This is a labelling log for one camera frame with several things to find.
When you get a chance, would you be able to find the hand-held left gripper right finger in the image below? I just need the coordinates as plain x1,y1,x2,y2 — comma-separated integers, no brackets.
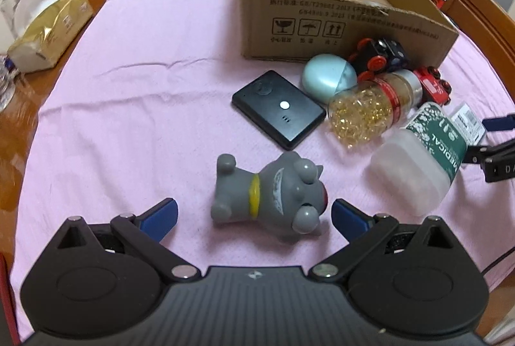
309,198,464,285

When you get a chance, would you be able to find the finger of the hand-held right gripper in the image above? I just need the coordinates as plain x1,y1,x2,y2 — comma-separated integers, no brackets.
462,141,515,166
482,114,515,133

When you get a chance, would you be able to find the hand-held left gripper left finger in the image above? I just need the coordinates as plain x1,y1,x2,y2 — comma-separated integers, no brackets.
48,198,201,285

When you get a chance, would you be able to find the small clear card pack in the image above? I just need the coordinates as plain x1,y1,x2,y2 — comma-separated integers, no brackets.
448,102,487,147

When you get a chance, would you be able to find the white bottle green label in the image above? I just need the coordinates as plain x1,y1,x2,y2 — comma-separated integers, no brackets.
364,102,469,216

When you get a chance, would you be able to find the red toy car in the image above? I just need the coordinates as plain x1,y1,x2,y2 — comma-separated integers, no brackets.
412,66,453,105

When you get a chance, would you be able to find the clear bottle of gold capsules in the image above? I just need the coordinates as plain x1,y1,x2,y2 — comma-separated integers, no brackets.
328,70,423,149

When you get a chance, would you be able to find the black digital timer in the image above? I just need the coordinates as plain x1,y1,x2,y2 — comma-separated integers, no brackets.
232,70,326,151

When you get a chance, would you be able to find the teal egg-shaped case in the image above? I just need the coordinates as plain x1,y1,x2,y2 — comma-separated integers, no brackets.
302,53,358,104

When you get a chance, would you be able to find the brown cardboard box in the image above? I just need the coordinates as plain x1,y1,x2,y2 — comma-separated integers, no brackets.
237,0,460,69

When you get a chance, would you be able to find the wooden chair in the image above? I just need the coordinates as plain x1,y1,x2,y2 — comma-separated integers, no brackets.
440,0,515,97

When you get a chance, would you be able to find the pink tablecloth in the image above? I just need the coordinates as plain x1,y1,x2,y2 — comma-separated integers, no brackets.
10,0,515,342

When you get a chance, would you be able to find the glass bottle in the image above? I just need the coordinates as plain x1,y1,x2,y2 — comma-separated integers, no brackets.
0,54,19,113

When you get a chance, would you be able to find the gold tissue pack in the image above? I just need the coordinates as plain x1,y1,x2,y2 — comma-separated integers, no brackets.
7,0,94,72

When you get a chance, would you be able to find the clear container black lid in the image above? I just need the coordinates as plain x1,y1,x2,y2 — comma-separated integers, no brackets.
0,0,57,39

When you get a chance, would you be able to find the black cable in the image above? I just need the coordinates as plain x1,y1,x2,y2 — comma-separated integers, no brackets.
481,249,515,275

